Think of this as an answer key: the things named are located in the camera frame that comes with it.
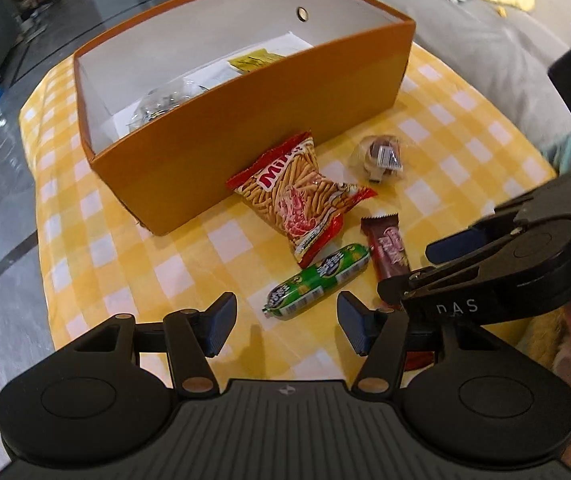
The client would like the clear packet with dark pieces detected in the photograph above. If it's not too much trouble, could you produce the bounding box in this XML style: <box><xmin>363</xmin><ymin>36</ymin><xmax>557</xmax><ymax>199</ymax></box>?
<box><xmin>132</xmin><ymin>77</ymin><xmax>212</xmax><ymax>129</ymax></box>

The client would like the red stick snack packet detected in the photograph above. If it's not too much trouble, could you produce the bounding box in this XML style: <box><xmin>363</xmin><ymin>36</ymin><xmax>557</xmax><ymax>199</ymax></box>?
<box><xmin>226</xmin><ymin>131</ymin><xmax>379</xmax><ymax>269</ymax></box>

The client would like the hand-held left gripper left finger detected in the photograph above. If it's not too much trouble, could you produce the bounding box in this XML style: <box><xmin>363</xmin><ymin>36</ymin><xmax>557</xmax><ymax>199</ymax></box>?
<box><xmin>72</xmin><ymin>292</ymin><xmax>239</xmax><ymax>394</ymax></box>

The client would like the bun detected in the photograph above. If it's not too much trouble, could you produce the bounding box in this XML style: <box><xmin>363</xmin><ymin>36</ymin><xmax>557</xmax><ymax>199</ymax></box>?
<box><xmin>350</xmin><ymin>134</ymin><xmax>405</xmax><ymax>184</ymax></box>

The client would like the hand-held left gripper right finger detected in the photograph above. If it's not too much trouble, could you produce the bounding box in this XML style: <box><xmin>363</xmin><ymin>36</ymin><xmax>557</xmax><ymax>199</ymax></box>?
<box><xmin>336</xmin><ymin>291</ymin><xmax>509</xmax><ymax>394</ymax></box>

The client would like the yellow snack packet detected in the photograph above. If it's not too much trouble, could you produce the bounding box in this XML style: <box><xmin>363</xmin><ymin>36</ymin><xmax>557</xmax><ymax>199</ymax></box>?
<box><xmin>229</xmin><ymin>49</ymin><xmax>286</xmax><ymax>75</ymax></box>

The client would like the red sausage packet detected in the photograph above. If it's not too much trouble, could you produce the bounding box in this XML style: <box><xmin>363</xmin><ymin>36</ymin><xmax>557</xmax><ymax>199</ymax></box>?
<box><xmin>404</xmin><ymin>350</ymin><xmax>439</xmax><ymax>372</ymax></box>

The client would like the green sausage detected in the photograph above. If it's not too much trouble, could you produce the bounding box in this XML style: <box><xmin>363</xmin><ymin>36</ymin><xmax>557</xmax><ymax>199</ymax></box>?
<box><xmin>264</xmin><ymin>242</ymin><xmax>370</xmax><ymax>320</ymax></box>

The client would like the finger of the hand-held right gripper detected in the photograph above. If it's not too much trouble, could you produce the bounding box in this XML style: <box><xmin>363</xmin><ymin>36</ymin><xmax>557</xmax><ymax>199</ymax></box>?
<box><xmin>426</xmin><ymin>214</ymin><xmax>522</xmax><ymax>267</ymax></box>
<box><xmin>377</xmin><ymin>260</ymin><xmax>466</xmax><ymax>309</ymax></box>

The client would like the light teal cloth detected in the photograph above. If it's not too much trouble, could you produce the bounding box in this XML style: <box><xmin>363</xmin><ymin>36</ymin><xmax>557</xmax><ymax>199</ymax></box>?
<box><xmin>540</xmin><ymin>132</ymin><xmax>571</xmax><ymax>172</ymax></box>

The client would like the grey sofa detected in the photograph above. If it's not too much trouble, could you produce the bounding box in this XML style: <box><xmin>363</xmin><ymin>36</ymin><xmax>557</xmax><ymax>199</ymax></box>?
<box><xmin>290</xmin><ymin>0</ymin><xmax>571</xmax><ymax>171</ymax></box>

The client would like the brown chocolate bar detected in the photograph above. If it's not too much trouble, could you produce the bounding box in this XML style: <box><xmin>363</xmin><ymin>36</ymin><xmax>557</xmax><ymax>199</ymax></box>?
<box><xmin>361</xmin><ymin>213</ymin><xmax>413</xmax><ymax>307</ymax></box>

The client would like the yellow checked tablecloth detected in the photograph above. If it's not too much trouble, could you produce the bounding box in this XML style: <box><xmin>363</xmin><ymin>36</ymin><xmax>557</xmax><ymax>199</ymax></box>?
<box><xmin>18</xmin><ymin>35</ymin><xmax>559</xmax><ymax>382</ymax></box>

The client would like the orange cardboard box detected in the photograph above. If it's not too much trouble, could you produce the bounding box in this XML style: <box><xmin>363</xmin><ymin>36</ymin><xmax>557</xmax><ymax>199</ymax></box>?
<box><xmin>72</xmin><ymin>0</ymin><xmax>416</xmax><ymax>237</ymax></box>

